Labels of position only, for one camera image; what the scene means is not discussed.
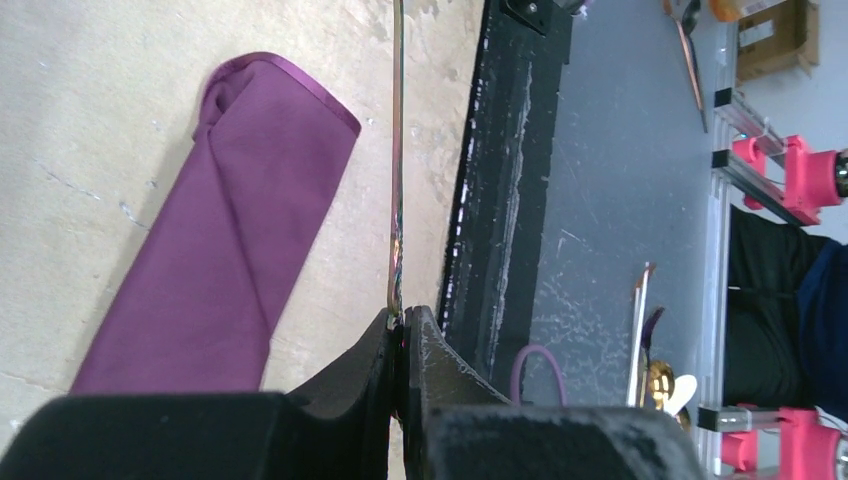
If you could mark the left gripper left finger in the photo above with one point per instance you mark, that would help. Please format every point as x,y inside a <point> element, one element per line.
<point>334,426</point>

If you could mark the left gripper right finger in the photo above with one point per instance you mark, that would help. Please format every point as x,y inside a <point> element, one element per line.
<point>456,426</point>

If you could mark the purple cloth napkin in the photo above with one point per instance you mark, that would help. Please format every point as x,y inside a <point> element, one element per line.
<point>198,306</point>

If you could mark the person in dark clothes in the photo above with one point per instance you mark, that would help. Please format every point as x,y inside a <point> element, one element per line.
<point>786,317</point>

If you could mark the pink clamp lower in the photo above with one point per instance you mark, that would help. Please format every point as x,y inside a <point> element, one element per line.
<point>807,448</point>

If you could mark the pink clamp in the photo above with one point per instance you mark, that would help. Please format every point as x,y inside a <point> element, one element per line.
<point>812,181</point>
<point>807,448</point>

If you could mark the pink clamp upper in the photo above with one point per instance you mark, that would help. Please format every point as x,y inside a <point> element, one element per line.
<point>812,181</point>

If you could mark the cardboard box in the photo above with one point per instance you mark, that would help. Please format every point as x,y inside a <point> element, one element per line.
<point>768,37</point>

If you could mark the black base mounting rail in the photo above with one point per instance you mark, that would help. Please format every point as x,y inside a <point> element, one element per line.
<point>499,204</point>

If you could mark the aluminium frame post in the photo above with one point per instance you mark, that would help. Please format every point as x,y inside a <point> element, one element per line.
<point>726,116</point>

